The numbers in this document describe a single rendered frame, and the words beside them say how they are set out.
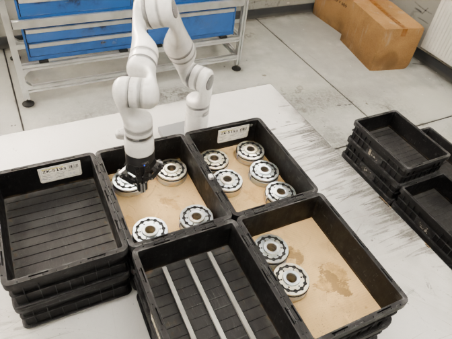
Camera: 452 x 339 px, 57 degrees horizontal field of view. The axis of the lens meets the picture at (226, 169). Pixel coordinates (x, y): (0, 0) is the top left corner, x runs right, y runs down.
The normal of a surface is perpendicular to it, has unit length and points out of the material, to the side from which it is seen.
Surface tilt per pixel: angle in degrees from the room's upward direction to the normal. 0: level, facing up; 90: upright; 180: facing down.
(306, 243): 0
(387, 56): 91
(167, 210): 0
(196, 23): 90
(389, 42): 89
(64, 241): 0
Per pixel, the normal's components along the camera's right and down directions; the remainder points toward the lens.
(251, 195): 0.10, -0.72
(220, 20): 0.44, 0.65
